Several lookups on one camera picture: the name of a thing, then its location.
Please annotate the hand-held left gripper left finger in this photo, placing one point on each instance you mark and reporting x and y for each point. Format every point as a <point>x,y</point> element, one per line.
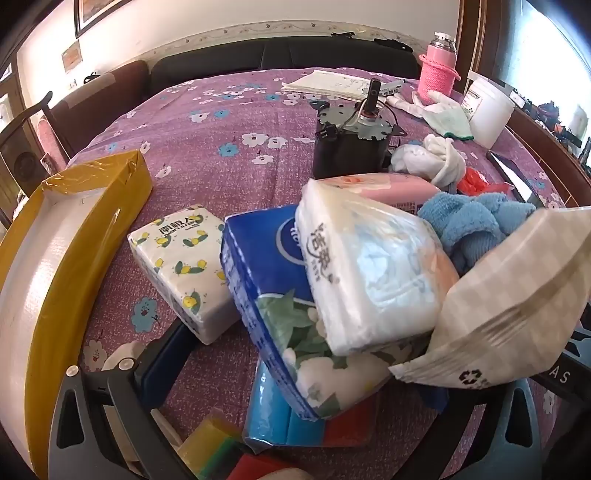
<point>161,360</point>

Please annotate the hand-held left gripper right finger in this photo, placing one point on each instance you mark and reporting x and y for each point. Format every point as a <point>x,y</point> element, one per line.
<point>501,438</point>

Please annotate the red white snack packet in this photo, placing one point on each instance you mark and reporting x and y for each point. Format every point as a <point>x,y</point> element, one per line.
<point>508,304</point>

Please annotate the lemon print tissue pack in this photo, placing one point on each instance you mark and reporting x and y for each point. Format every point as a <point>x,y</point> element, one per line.
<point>180,267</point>

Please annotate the colourful sponge pack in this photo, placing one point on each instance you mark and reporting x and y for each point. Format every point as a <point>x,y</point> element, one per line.
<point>212,443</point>

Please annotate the blue floral tissue pack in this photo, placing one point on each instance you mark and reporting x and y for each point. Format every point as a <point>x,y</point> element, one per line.
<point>263,272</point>

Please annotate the yellow cardboard tray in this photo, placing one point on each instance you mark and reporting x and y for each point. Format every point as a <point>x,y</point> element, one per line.
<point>51,277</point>

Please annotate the light blue towel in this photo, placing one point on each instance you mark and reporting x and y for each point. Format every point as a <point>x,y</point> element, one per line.
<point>471,221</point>

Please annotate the red plastic bag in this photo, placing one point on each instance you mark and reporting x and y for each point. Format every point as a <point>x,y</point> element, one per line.
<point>475,182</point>

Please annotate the white clear-wrapped tissue pack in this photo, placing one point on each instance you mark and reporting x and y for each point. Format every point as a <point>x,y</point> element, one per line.
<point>369,277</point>

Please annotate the pink tissue pack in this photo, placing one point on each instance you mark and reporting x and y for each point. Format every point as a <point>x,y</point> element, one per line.
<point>392,189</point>

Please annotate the white cloth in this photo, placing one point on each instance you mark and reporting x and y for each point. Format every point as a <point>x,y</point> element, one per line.
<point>429,157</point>

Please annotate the blue and red cloth packet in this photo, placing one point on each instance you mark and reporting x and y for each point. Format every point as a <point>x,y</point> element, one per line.
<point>272,420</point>

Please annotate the black phone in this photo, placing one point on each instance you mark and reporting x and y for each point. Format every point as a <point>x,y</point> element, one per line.
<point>515,177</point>

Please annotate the purple floral tablecloth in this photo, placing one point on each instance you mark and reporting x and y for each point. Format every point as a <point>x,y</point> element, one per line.
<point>231,152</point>

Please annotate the dark wooden chair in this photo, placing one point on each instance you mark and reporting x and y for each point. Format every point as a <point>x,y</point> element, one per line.
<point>27,138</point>

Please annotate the white plastic jar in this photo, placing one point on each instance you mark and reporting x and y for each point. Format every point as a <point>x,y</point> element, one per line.
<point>489,110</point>

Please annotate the white glove with green cuff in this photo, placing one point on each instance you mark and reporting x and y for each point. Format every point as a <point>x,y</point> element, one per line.
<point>450,122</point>

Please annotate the black electric motor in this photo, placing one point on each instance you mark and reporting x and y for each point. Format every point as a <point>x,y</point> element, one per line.
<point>346,147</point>

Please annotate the black bag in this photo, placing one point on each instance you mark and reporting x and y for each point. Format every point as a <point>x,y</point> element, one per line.
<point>91,78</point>

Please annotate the small framed certificate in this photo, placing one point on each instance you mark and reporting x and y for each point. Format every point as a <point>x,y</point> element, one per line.
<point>72,56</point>

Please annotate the paper notebook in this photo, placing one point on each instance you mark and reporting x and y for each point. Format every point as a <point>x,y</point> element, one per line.
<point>323,85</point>

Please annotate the pink thermos bottle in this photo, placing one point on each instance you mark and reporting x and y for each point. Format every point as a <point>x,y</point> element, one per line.
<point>438,69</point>

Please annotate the black sofa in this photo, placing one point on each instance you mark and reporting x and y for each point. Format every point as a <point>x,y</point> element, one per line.
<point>277,55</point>

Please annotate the framed horse painting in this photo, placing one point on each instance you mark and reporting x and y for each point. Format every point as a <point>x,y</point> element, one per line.
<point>94,14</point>

